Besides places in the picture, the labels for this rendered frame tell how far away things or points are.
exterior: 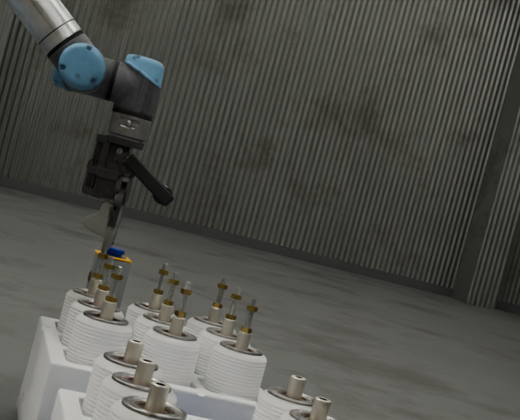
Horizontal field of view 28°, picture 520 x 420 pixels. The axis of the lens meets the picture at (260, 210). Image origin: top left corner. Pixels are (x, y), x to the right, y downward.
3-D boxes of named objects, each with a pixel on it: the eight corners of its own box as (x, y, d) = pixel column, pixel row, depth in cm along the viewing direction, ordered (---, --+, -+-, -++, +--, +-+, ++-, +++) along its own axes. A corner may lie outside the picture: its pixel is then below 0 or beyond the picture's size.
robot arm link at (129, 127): (152, 122, 196) (150, 120, 187) (146, 146, 196) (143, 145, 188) (113, 112, 195) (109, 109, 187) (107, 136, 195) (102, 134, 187)
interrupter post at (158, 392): (144, 412, 115) (152, 384, 115) (142, 407, 118) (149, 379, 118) (165, 417, 116) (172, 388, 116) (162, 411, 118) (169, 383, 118)
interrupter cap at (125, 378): (113, 387, 124) (115, 382, 124) (107, 372, 131) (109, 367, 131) (174, 400, 126) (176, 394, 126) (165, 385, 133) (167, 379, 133)
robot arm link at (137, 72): (122, 53, 195) (167, 66, 196) (107, 110, 195) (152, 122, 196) (122, 49, 187) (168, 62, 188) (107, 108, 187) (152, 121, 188)
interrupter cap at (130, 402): (124, 414, 112) (126, 408, 112) (117, 397, 120) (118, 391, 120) (190, 428, 114) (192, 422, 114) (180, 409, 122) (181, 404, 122)
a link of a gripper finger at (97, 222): (77, 246, 190) (91, 198, 191) (108, 254, 191) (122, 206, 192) (76, 245, 187) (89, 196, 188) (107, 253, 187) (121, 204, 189)
